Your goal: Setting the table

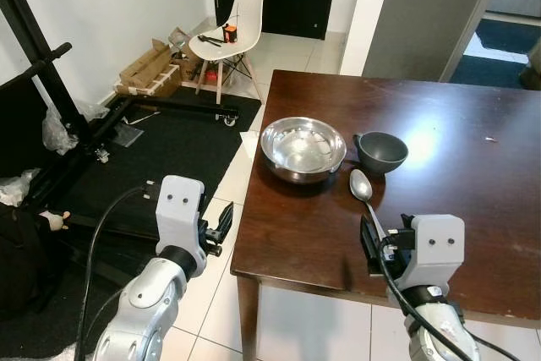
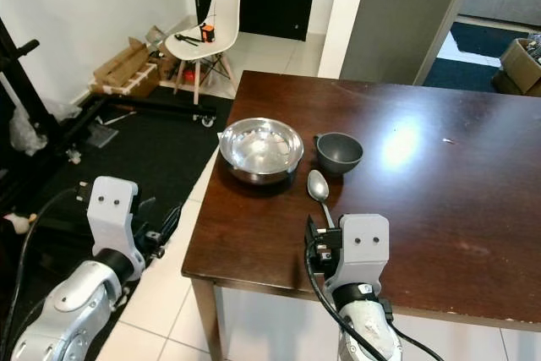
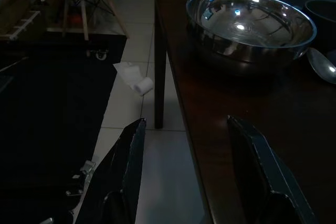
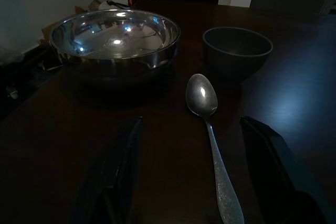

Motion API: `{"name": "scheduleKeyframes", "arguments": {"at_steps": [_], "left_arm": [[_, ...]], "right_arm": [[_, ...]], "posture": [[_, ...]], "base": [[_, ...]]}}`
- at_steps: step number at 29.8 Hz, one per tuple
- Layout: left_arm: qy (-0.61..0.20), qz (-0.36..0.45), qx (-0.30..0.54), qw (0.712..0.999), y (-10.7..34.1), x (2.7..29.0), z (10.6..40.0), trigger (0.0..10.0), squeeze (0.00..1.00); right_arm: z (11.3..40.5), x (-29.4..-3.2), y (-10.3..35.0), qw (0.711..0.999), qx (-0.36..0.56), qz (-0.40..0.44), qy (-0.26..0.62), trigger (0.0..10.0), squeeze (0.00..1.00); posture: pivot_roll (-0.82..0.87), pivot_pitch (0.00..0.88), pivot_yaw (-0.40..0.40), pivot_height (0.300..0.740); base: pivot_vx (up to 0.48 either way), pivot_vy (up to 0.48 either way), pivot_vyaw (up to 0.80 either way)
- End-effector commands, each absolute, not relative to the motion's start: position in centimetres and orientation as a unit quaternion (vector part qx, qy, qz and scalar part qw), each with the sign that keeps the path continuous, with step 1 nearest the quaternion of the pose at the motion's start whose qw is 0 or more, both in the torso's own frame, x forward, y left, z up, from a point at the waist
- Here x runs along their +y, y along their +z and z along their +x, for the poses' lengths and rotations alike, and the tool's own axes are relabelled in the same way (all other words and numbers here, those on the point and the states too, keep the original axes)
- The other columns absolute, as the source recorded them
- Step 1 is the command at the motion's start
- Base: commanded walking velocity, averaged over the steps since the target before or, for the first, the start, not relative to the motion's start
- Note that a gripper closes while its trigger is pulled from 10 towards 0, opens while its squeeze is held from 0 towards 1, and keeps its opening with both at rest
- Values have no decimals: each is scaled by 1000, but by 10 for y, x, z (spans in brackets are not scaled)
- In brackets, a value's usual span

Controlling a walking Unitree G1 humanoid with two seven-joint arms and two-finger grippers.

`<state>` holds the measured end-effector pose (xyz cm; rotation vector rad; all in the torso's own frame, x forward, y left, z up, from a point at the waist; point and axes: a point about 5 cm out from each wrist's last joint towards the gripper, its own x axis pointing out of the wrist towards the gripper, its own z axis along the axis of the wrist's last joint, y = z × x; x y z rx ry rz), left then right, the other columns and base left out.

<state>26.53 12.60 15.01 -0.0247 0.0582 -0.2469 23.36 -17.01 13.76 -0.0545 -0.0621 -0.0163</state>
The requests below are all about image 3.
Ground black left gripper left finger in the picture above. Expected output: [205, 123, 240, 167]
[75, 118, 147, 224]

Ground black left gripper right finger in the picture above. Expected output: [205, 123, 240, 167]
[227, 115, 320, 224]

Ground shiny stainless steel bowl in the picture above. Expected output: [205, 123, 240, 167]
[185, 0, 317, 71]

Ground silver metal latch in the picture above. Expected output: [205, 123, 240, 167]
[65, 159, 97, 197]

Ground dark wooden table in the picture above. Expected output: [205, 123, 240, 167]
[151, 0, 336, 224]

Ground large black case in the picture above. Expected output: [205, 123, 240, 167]
[0, 31, 128, 224]

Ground white toilet paper roll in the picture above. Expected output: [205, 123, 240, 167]
[112, 61, 154, 97]

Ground small caster wheel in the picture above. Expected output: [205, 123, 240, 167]
[94, 49, 109, 61]

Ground stainless steel spoon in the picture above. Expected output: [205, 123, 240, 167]
[306, 48, 336, 85]

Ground dark ceramic cup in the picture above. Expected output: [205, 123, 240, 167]
[304, 0, 336, 51]

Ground white slatted rack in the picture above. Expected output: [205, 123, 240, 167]
[0, 10, 41, 41]

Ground brown cardboard box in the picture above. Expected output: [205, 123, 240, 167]
[0, 0, 31, 35]

